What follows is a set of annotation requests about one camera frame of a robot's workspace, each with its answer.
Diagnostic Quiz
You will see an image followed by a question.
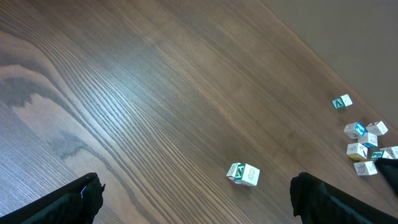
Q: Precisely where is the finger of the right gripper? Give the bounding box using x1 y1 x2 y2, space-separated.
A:
374 159 398 195

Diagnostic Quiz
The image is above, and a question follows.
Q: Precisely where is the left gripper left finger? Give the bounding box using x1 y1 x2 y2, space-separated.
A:
1 172 105 224

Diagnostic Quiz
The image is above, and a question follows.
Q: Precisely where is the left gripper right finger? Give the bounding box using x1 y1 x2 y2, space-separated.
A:
290 172 397 224

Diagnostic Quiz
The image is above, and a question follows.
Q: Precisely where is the blue P letter block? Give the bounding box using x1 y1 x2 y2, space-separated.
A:
353 161 377 176

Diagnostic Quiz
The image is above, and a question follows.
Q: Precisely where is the yellow sided picture block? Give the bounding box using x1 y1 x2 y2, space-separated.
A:
346 142 368 161

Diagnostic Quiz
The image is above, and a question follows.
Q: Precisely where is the green sided letter block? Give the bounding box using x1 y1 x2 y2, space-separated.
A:
226 162 261 187

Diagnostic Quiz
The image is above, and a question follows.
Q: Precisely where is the red sided base block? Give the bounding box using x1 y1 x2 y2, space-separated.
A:
228 177 243 185

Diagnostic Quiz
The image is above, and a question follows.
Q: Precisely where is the picture block centre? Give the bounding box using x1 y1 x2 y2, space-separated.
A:
371 151 393 160

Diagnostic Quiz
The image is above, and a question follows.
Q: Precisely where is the green sided block upper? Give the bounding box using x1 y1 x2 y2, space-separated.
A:
381 146 398 159

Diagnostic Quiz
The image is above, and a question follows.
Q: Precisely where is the blue sided picture block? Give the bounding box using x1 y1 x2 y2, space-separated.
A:
358 132 378 148

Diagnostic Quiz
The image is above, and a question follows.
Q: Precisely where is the plain top block upper middle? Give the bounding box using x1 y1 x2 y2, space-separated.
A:
366 121 388 136

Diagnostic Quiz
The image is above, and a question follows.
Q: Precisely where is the blue H letter block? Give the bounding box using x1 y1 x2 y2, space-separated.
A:
343 122 367 139

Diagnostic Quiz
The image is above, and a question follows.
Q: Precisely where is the green letter block far left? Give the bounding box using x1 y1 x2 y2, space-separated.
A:
332 94 353 110

